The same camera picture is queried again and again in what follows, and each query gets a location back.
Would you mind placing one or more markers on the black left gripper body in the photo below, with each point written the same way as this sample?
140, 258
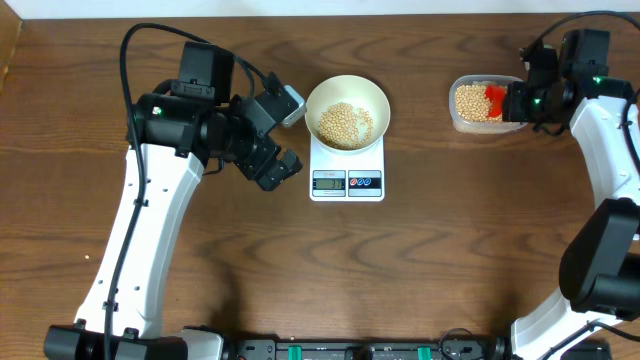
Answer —
241, 145

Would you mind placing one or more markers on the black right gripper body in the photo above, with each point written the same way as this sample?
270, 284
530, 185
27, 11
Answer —
529, 104

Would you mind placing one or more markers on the red plastic measuring scoop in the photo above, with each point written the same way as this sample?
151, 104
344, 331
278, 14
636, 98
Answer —
496, 95

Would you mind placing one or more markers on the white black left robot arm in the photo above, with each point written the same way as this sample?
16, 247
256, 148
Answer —
177, 129

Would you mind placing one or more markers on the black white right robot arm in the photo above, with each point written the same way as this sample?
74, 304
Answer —
598, 274

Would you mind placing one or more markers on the pile of soybeans in bowl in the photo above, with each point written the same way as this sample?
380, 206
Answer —
344, 127

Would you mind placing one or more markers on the white digital kitchen scale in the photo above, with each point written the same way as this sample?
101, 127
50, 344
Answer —
347, 176

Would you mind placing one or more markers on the cream round bowl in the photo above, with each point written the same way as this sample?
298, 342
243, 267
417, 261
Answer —
355, 90

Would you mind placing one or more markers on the clear container of soybeans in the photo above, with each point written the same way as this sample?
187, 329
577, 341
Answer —
473, 111

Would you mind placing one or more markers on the wooden side panel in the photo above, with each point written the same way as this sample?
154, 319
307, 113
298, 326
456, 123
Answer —
10, 29

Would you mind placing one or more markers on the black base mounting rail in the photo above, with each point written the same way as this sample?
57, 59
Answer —
263, 349

